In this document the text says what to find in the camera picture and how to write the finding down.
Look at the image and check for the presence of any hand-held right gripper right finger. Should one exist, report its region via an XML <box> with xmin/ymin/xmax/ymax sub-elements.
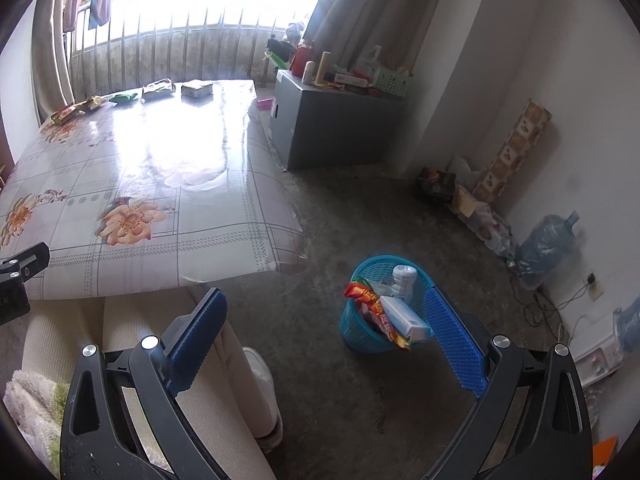
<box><xmin>422</xmin><ymin>284</ymin><xmax>593</xmax><ymax>480</ymax></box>

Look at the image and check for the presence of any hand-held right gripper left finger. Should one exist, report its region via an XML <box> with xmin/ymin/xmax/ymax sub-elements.
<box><xmin>60</xmin><ymin>286</ymin><xmax>229</xmax><ymax>480</ymax></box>

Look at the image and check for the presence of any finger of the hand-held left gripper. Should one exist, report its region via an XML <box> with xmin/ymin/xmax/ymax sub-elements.
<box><xmin>0</xmin><ymin>241</ymin><xmax>51</xmax><ymax>326</ymax></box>

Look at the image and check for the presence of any white carton box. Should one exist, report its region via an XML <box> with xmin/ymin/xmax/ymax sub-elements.
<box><xmin>380</xmin><ymin>296</ymin><xmax>434</xmax><ymax>344</ymax></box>

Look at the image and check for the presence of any red plastic wrapper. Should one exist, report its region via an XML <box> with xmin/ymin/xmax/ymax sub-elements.
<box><xmin>362</xmin><ymin>300</ymin><xmax>412</xmax><ymax>352</ymax></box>

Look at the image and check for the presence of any white bottle with red cap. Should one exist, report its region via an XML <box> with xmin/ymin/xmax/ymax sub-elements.
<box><xmin>391</xmin><ymin>265</ymin><xmax>419</xmax><ymax>306</ymax></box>

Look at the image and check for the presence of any blue plastic basket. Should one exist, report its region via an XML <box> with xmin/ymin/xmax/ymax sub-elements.
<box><xmin>341</xmin><ymin>255</ymin><xmax>435</xmax><ymax>356</ymax></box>

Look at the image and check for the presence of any red yellow striped wrapper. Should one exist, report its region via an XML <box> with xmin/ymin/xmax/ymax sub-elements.
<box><xmin>345</xmin><ymin>280</ymin><xmax>387</xmax><ymax>311</ymax></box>

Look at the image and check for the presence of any white shoe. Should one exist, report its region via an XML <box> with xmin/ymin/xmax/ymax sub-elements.
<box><xmin>242</xmin><ymin>346</ymin><xmax>285</xmax><ymax>453</ymax></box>

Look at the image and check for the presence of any plastic wrapped bottle pack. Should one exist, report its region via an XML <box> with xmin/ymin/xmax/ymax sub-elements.
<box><xmin>470</xmin><ymin>202</ymin><xmax>516</xmax><ymax>257</ymax></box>

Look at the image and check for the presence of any blue water jug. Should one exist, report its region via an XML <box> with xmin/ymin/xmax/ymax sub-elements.
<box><xmin>515</xmin><ymin>210</ymin><xmax>581</xmax><ymax>291</ymax></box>
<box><xmin>615</xmin><ymin>295</ymin><xmax>640</xmax><ymax>356</ymax></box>

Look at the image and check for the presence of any beige paper bag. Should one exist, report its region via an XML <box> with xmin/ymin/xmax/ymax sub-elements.
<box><xmin>452</xmin><ymin>185</ymin><xmax>477</xmax><ymax>217</ymax></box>

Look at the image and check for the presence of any white water dispenser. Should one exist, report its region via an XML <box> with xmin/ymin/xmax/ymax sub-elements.
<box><xmin>570</xmin><ymin>310</ymin><xmax>626</xmax><ymax>377</ymax></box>

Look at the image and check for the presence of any fluffy white green garment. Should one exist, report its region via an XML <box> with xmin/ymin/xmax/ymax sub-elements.
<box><xmin>2</xmin><ymin>370</ymin><xmax>71</xmax><ymax>461</ymax></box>

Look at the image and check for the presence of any small orange snack packet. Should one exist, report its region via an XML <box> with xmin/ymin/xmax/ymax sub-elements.
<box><xmin>50</xmin><ymin>105</ymin><xmax>84</xmax><ymax>126</ymax></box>

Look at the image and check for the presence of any floral tablecloth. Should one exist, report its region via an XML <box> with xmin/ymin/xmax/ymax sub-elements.
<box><xmin>0</xmin><ymin>79</ymin><xmax>306</xmax><ymax>301</ymax></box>

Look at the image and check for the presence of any dark printed box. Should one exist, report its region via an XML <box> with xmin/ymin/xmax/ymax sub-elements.
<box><xmin>419</xmin><ymin>167</ymin><xmax>457</xmax><ymax>203</ymax></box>

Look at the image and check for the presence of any crumpled white plastic bag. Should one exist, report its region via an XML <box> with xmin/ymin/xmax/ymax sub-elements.
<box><xmin>447</xmin><ymin>156</ymin><xmax>483</xmax><ymax>182</ymax></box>

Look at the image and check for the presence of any orange box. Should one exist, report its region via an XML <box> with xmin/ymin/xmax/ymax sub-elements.
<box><xmin>594</xmin><ymin>436</ymin><xmax>621</xmax><ymax>467</ymax></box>

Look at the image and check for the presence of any patterned tall carton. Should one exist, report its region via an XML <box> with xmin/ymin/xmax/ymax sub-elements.
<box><xmin>472</xmin><ymin>101</ymin><xmax>552</xmax><ymax>203</ymax></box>

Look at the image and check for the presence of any beige curtain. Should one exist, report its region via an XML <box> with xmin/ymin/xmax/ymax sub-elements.
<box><xmin>32</xmin><ymin>0</ymin><xmax>76</xmax><ymax>126</ymax></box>

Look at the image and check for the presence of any grey cabinet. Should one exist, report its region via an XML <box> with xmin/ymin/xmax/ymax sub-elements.
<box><xmin>270</xmin><ymin>69</ymin><xmax>408</xmax><ymax>171</ymax></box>

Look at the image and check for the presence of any green plastic storage basket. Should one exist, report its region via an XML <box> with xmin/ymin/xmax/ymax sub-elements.
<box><xmin>372</xmin><ymin>67</ymin><xmax>416</xmax><ymax>98</ymax></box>

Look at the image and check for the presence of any metal window railing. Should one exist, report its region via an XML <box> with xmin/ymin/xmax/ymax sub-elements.
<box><xmin>65</xmin><ymin>5</ymin><xmax>321</xmax><ymax>96</ymax></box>

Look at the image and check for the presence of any red white flat box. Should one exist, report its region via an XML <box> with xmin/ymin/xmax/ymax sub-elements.
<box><xmin>334</xmin><ymin>72</ymin><xmax>371</xmax><ymax>89</ymax></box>

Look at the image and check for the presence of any red thermos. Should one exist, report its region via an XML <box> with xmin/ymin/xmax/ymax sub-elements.
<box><xmin>291</xmin><ymin>39</ymin><xmax>316</xmax><ymax>78</ymax></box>

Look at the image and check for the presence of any grey curtain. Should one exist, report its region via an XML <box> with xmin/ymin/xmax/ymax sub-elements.
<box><xmin>305</xmin><ymin>0</ymin><xmax>451</xmax><ymax>86</ymax></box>

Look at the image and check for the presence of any black cable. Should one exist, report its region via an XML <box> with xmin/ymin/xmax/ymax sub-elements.
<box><xmin>510</xmin><ymin>260</ymin><xmax>596</xmax><ymax>342</ymax></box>

